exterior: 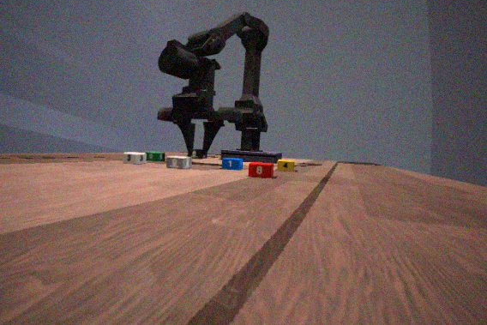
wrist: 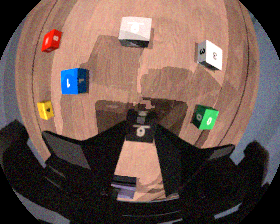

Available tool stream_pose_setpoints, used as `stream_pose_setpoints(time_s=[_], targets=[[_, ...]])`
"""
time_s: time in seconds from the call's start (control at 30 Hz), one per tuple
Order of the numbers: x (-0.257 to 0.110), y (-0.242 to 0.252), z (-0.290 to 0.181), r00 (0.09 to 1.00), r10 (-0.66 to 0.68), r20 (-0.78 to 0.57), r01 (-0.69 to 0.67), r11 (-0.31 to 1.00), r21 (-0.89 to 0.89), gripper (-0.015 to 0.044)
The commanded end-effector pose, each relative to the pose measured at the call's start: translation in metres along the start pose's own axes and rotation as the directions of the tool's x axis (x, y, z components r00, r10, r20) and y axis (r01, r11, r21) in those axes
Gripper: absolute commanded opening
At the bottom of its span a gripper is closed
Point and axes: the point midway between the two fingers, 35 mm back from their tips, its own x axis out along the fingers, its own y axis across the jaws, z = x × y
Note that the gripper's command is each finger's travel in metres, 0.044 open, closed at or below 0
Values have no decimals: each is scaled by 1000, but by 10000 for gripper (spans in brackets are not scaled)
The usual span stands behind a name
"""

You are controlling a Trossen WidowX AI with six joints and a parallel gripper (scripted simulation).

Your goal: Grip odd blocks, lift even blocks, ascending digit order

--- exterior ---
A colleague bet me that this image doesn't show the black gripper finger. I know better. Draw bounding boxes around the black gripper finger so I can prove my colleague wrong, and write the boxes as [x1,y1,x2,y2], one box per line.
[173,121,195,150]
[202,122,225,154]

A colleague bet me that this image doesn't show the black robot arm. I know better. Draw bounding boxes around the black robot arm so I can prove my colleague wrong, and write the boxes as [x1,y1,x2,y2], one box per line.
[158,12,269,152]

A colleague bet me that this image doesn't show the red block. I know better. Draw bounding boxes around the red block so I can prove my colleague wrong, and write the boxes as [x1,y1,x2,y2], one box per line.
[249,162,274,178]

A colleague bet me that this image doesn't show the yellow block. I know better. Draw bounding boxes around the yellow block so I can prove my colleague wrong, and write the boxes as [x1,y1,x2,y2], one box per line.
[277,160,294,172]

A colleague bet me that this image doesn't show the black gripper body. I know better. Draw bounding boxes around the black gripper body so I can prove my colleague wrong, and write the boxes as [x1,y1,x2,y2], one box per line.
[158,81,243,124]

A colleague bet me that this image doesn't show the blue block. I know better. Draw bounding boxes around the blue block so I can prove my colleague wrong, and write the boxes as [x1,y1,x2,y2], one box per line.
[221,158,243,170]

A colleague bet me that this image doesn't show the green block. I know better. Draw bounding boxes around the green block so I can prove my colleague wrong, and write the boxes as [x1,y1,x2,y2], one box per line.
[146,152,165,161]

